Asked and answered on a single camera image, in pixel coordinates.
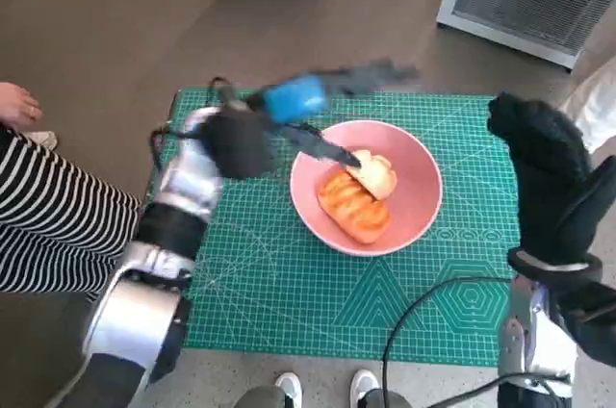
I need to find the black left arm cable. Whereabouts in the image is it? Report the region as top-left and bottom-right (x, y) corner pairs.
(148, 74), (244, 173)

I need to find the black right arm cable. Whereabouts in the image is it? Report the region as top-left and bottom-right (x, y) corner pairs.
(381, 274), (516, 408)

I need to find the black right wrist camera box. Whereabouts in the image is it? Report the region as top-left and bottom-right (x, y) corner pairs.
(548, 280), (616, 367)

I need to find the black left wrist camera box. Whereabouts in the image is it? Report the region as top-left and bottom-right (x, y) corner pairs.
(199, 107), (279, 181)

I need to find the green cutting mat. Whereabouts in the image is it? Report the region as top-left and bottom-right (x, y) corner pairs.
(156, 87), (520, 367)

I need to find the white robot left foot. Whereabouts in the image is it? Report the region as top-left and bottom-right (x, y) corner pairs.
(273, 370), (303, 408)

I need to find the pink bowl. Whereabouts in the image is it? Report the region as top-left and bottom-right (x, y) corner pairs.
(289, 119), (443, 257)

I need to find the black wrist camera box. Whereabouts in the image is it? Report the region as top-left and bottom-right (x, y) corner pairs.
(548, 280), (616, 367)
(199, 107), (279, 181)

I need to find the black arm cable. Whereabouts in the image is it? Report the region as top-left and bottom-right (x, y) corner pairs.
(148, 74), (244, 173)
(381, 274), (516, 408)

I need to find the long orange toy bread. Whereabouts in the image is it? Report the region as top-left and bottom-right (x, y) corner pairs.
(318, 170), (392, 244)

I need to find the person's hand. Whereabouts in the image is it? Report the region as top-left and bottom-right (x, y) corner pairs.
(0, 81), (44, 128)

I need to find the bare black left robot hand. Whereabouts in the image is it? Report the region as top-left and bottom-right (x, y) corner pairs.
(244, 59), (421, 169)

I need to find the round pale toy bread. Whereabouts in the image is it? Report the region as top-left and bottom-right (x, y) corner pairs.
(346, 148), (399, 202)

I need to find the person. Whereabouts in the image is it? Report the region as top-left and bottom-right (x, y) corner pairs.
(0, 82), (143, 304)
(560, 0), (616, 157)

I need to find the white robot right foot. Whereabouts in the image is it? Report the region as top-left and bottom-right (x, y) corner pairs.
(348, 369), (379, 408)

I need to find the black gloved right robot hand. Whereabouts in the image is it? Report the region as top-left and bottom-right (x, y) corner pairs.
(486, 91), (616, 266)

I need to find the white robot foot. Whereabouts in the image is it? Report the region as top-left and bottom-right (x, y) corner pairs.
(273, 370), (303, 408)
(348, 369), (379, 408)

